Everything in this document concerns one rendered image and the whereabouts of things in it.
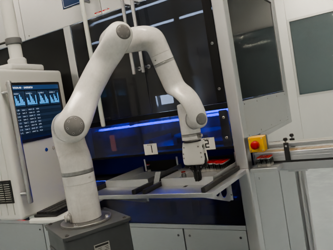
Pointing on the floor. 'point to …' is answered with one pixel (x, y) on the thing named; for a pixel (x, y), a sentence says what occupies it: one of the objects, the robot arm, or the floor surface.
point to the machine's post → (238, 123)
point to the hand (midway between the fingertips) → (197, 176)
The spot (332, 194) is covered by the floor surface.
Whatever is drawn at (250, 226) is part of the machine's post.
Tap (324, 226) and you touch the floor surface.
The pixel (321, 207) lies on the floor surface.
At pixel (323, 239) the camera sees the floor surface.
